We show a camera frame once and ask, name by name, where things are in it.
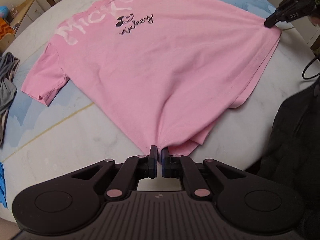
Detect grey striped garment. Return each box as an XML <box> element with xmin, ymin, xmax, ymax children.
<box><xmin>0</xmin><ymin>52</ymin><xmax>21</xmax><ymax>147</ymax></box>

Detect blue cloth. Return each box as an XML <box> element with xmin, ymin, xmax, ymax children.
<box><xmin>0</xmin><ymin>162</ymin><xmax>8</xmax><ymax>208</ymax></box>

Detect light wooden cabinet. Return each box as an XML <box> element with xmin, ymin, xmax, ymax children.
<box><xmin>0</xmin><ymin>0</ymin><xmax>45</xmax><ymax>53</ymax></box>

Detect orange patterned cloth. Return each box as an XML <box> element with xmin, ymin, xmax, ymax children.
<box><xmin>0</xmin><ymin>17</ymin><xmax>16</xmax><ymax>35</ymax></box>

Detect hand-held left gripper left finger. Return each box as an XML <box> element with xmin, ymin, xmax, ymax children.
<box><xmin>71</xmin><ymin>145</ymin><xmax>159</xmax><ymax>202</ymax></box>

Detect person's dark clothing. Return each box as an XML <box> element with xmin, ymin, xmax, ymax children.
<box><xmin>257</xmin><ymin>76</ymin><xmax>320</xmax><ymax>240</ymax></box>

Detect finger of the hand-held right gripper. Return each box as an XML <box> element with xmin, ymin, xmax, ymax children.
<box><xmin>264</xmin><ymin>9</ymin><xmax>284</xmax><ymax>28</ymax></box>

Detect pink printed t-shirt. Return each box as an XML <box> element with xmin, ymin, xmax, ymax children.
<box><xmin>20</xmin><ymin>0</ymin><xmax>282</xmax><ymax>157</ymax></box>

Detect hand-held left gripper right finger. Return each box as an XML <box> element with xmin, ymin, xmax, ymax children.
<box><xmin>161</xmin><ymin>147</ymin><xmax>247</xmax><ymax>201</ymax></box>

